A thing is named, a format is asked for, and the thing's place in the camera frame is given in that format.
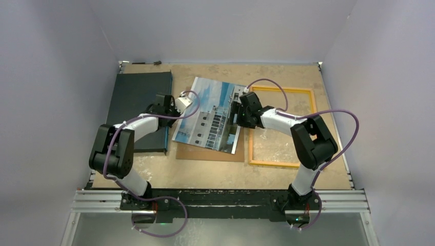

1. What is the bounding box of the yellow picture frame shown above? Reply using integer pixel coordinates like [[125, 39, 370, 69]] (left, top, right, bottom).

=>
[[248, 85, 317, 168]]

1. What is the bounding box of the building and sky photo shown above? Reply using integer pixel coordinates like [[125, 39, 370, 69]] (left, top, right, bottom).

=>
[[172, 77, 245, 154]]

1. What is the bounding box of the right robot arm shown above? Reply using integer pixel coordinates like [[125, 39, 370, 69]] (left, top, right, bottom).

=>
[[229, 92, 338, 209]]

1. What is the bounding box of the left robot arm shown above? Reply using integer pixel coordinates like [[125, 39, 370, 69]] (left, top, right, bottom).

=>
[[89, 94, 192, 210]]

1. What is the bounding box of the dark blue flat box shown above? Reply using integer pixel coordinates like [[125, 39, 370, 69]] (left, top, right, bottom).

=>
[[106, 72, 172, 155]]

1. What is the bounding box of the brown backing board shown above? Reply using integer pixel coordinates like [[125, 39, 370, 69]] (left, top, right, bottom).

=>
[[175, 89, 245, 163]]

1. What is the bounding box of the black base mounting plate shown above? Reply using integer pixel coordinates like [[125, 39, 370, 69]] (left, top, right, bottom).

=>
[[120, 188, 321, 224]]

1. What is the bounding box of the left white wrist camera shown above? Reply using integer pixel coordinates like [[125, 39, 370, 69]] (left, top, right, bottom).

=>
[[175, 96, 193, 114]]

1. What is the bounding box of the aluminium rail frame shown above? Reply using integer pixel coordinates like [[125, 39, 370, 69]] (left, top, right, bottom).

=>
[[72, 189, 379, 245]]

